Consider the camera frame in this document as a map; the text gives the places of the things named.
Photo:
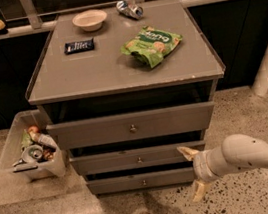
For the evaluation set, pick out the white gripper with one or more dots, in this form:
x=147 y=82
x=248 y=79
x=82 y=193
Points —
x=201 y=166

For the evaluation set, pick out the grey drawer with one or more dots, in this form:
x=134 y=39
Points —
x=132 y=159
x=132 y=126
x=138 y=181

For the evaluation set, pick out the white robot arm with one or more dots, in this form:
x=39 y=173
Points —
x=237 y=153

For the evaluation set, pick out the grey bottom drawer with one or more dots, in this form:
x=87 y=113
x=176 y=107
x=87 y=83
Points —
x=138 y=181

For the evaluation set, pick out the grey top drawer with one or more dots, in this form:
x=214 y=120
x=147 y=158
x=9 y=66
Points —
x=132 y=126

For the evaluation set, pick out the grey drawer cabinet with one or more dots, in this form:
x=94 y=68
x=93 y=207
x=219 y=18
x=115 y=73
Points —
x=104 y=82

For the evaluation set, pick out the green snack bag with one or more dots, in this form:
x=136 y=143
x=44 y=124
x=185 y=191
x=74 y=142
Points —
x=151 y=46

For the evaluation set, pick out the plastic bottle in bin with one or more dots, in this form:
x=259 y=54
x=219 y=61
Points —
x=43 y=139

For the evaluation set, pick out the empty can in bin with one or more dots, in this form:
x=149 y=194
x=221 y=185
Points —
x=32 y=154

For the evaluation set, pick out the clear plastic trash bin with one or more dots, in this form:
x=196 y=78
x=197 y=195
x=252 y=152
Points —
x=11 y=161

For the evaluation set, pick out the crushed silver can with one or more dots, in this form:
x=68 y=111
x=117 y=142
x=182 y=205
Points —
x=129 y=10

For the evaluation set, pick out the dark blue candy bar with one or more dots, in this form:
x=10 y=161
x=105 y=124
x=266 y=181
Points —
x=79 y=46

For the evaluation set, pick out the white paper bowl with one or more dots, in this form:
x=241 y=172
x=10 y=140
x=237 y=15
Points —
x=90 y=20

